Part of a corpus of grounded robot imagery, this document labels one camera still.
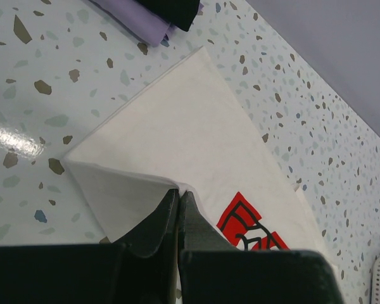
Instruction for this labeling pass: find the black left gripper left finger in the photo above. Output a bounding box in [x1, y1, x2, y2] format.
[101, 189, 179, 303]

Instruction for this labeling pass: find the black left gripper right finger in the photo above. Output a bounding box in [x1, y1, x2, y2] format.
[179, 191, 241, 303]

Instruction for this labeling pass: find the white t shirt red print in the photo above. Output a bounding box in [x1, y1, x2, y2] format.
[65, 47, 338, 281]

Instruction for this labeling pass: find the folded purple t shirt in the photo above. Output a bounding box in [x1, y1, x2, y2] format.
[93, 0, 203, 47]

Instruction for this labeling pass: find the folded black t shirt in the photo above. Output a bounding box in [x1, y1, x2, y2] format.
[138, 0, 200, 32]

